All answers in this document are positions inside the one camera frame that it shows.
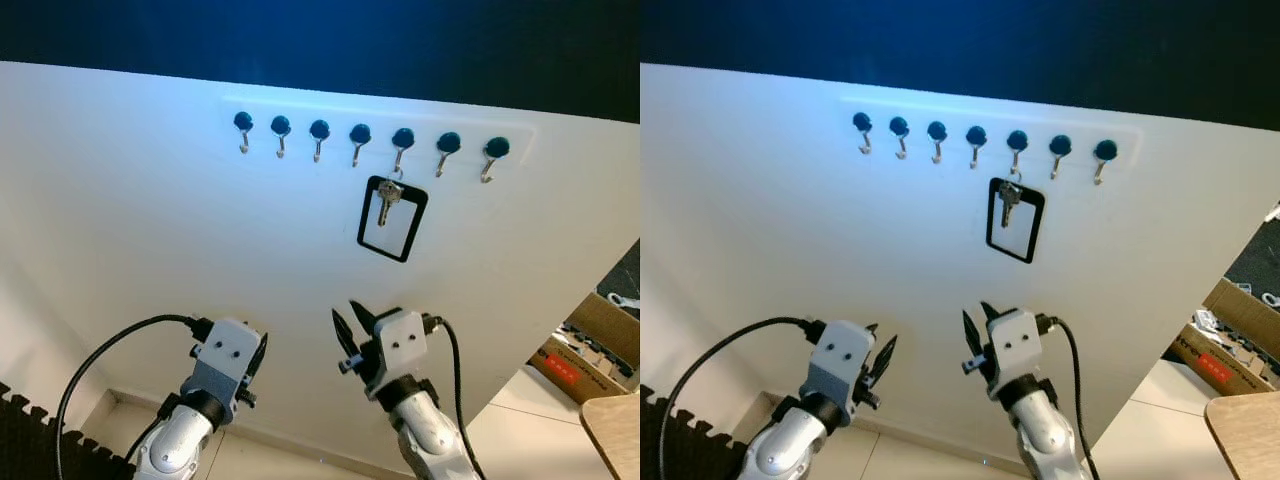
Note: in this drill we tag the black rectangular key frame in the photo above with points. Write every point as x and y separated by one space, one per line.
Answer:
1008 253
385 251

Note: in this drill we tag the cardboard box with red label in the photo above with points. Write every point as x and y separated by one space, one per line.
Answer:
1235 320
600 335

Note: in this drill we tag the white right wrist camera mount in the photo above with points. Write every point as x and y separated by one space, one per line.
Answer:
402 340
1015 340

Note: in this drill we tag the black foam floor mat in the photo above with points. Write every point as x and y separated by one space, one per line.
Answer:
670 450
30 440

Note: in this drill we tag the white grey left wrist camera mount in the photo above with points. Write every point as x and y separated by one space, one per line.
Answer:
840 350
225 350

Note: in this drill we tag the black knob metal hook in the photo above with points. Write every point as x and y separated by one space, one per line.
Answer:
1017 139
1060 144
496 148
449 141
403 137
937 130
899 126
976 134
281 125
360 133
243 121
319 129
862 121
1105 150

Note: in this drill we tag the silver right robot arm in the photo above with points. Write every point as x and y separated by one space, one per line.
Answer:
430 440
1045 440

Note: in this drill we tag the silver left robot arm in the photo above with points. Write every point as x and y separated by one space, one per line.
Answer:
175 445
790 450

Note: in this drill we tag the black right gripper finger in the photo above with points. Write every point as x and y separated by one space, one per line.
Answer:
362 316
972 335
344 335
990 315

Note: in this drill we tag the light wooden table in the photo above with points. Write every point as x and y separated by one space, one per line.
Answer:
1250 440
615 440

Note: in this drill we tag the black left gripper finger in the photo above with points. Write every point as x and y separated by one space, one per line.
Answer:
259 358
884 360
872 338

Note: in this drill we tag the white panel board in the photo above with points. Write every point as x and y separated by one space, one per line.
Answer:
150 220
780 220

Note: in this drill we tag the white hook rail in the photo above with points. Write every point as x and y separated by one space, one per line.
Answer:
920 106
300 105

